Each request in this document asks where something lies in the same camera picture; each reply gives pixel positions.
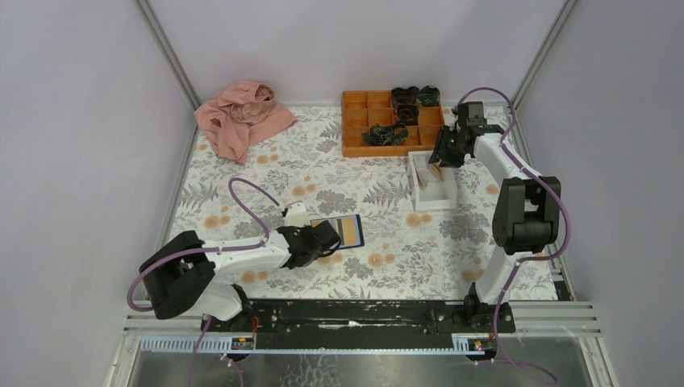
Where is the small dark rolled strap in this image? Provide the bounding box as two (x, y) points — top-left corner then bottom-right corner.
(396, 104), (421, 127)

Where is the white plastic card tray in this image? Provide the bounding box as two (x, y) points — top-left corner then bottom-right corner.
(407, 151), (457, 212)

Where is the slotted aluminium cable rail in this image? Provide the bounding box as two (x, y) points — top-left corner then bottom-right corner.
(139, 335), (493, 356)

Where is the dark rolled strap in tray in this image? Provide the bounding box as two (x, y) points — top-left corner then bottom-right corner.
(390, 85), (420, 108)

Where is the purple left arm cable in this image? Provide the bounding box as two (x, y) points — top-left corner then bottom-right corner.
(126, 177), (282, 387)

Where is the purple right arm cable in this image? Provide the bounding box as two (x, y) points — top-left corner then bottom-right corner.
(457, 86), (572, 387)

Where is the pink crumpled cloth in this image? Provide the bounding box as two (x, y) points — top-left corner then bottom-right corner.
(194, 81), (298, 164)

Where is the black blue card holder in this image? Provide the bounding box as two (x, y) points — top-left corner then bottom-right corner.
(311, 214), (365, 250)

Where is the floral patterned table mat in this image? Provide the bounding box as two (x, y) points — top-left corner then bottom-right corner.
(159, 104), (560, 302)

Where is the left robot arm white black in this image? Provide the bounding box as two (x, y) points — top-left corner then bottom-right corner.
(130, 222), (341, 331)

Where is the green black rolled strap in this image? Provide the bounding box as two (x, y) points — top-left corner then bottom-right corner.
(416, 85), (443, 108)

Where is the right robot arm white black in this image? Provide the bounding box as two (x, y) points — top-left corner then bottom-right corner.
(430, 102), (561, 332)

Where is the tangled dark strap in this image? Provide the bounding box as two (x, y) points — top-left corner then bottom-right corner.
(361, 122), (411, 148)

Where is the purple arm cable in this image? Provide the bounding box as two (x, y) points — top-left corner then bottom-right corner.
(126, 177), (282, 387)
(457, 86), (572, 387)

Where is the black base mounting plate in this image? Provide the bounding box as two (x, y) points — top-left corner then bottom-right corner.
(209, 299), (516, 346)

